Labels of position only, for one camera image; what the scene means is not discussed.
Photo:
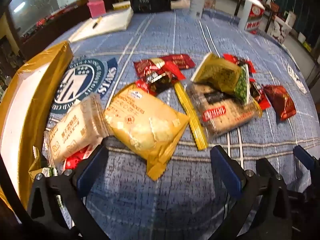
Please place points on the white red liquor bottle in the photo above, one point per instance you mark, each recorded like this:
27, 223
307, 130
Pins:
251, 16

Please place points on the white notebook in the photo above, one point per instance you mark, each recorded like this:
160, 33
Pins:
107, 23

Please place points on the long red snack packet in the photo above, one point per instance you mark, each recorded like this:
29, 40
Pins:
181, 61

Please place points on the blue checked tablecloth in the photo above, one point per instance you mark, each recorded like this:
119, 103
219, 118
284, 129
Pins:
150, 200

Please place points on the dark red snack packet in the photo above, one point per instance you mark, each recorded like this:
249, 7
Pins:
281, 102

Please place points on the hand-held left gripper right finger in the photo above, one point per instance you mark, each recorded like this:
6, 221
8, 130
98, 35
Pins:
226, 170

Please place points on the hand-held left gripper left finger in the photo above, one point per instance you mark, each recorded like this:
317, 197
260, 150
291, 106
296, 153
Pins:
91, 166

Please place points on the yellow white small box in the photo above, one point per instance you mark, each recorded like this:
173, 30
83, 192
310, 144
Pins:
121, 5

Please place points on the gold cardboard box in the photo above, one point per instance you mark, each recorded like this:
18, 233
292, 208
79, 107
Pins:
27, 97

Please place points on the beige cracker packet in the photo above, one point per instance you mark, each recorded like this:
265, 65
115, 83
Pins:
72, 127

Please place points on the green yellow seaweed packet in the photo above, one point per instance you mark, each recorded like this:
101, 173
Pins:
222, 76

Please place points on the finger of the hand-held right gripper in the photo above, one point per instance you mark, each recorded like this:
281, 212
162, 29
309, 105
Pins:
303, 156

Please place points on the glass display cabinet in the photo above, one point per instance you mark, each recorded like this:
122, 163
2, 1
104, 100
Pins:
42, 5

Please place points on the yellow striped stick packet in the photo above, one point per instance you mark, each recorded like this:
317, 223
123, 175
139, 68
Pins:
191, 116

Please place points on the clear biscuit packet red label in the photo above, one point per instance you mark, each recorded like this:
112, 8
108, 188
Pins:
225, 115

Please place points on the red black wrapped candy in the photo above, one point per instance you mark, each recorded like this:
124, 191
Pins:
237, 60
160, 81
260, 93

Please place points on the yellow bread packet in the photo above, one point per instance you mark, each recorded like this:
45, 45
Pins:
147, 127

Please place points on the pink bottle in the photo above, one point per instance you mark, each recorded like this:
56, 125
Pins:
96, 5

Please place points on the maroon gold foil packet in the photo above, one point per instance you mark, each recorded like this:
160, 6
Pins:
146, 66

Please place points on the small green snack packet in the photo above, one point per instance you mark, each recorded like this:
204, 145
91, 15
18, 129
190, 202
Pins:
50, 172

